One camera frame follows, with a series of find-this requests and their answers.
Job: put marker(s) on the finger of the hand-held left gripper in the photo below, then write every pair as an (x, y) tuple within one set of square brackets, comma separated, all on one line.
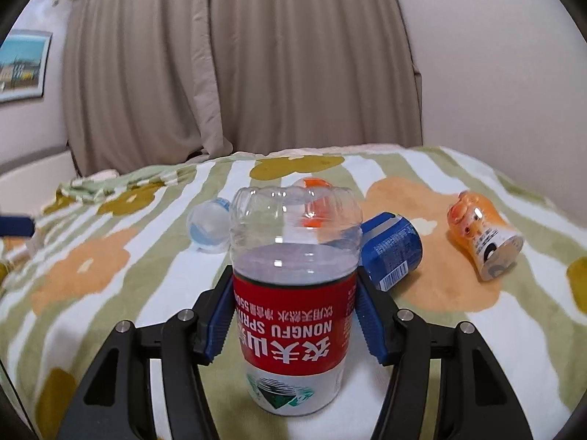
[(16, 224)]

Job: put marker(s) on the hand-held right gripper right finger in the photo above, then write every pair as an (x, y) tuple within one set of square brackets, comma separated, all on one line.
[(369, 321)]

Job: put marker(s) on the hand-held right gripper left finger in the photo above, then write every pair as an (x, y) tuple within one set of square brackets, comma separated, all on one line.
[(219, 321)]

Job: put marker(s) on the red-label water bottle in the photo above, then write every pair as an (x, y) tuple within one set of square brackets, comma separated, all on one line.
[(293, 330)]

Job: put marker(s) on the blue drink can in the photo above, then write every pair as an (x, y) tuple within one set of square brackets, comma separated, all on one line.
[(394, 252)]

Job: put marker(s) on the clear capsule with blue half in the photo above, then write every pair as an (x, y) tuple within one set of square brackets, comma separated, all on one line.
[(208, 227)]

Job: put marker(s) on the green striped floral blanket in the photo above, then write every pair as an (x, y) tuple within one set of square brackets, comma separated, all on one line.
[(137, 247)]

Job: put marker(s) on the orange figure-shaped bottle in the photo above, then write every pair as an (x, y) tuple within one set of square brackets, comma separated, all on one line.
[(481, 229)]

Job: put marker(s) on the clear capsule with orange half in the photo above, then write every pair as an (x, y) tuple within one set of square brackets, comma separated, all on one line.
[(314, 182)]

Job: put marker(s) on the beige curtain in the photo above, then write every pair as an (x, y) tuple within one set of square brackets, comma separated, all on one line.
[(316, 55), (137, 64)]

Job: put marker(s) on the white bed frame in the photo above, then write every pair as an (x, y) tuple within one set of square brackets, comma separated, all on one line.
[(36, 165)]

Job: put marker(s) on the framed wall picture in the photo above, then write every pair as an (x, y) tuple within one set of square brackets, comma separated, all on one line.
[(23, 66)]

